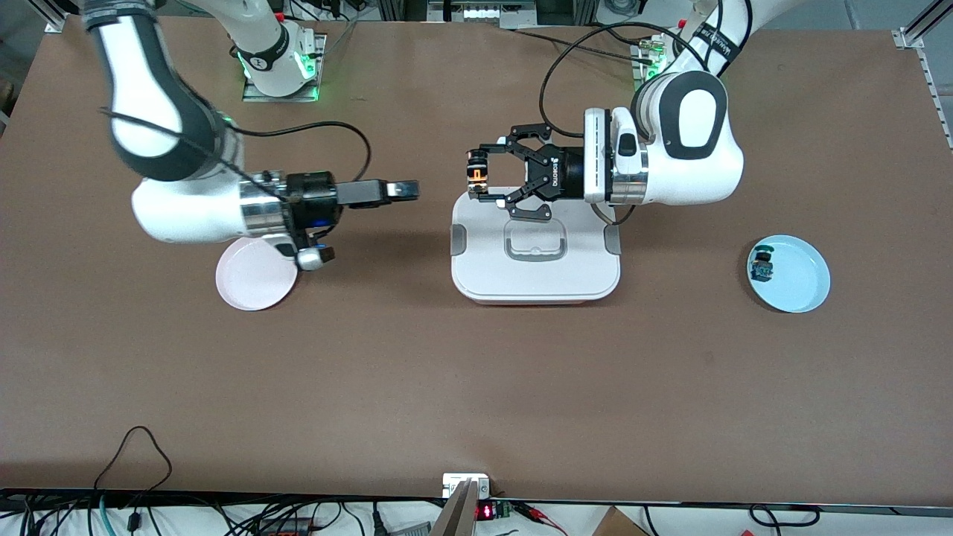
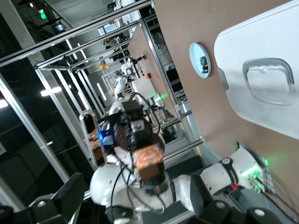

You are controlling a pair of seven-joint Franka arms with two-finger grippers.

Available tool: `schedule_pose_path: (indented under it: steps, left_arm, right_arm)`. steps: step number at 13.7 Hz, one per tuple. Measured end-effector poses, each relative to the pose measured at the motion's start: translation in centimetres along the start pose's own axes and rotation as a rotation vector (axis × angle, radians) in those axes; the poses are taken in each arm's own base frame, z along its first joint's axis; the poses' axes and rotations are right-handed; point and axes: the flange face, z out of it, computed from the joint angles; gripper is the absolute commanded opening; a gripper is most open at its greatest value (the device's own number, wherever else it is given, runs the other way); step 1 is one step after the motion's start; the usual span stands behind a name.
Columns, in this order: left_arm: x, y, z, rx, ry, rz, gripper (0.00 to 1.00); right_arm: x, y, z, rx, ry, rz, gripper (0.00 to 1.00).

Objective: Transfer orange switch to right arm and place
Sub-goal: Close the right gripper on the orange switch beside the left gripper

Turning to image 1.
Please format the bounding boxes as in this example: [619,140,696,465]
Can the orange switch with black cap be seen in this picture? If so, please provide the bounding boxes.
[465,149,494,196]

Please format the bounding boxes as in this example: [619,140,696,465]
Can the white lidded pink storage box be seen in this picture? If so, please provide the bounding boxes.
[450,195,621,306]

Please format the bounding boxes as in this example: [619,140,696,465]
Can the aluminium corner post with bracket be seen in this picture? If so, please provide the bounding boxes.
[892,0,953,49]

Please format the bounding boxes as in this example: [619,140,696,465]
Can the looped thin black cable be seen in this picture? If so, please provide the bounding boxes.
[93,426,173,492]

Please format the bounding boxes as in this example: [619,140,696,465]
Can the brown cardboard box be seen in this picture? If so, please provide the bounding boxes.
[592,506,650,536]

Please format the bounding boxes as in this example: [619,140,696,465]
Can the pink round plate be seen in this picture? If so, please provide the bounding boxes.
[215,237,299,312]

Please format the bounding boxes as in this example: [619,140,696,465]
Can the power strip with white sockets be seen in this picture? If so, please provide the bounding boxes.
[428,0,537,23]

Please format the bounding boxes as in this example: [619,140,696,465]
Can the perforated aluminium edge rail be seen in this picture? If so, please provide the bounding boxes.
[917,45,953,150]

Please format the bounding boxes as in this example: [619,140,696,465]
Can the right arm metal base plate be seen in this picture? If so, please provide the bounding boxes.
[242,33,327,103]

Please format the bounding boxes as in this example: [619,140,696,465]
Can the small white electronic box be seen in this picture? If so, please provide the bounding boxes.
[442,473,491,498]

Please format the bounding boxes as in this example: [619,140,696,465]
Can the black cable across table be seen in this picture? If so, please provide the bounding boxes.
[514,28,656,64]

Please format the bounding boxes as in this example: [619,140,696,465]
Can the grey metal bar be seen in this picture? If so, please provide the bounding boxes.
[430,480,479,536]

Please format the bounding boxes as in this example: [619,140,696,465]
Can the light blue round plate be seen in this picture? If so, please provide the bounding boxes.
[747,234,831,313]

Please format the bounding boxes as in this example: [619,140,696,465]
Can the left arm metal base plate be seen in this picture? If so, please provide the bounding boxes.
[631,37,671,84]

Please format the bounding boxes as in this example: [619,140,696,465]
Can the red and black probe leads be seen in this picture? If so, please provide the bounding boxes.
[514,501,568,536]

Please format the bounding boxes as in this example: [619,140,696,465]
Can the black cable below table edge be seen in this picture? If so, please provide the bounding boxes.
[748,505,821,528]

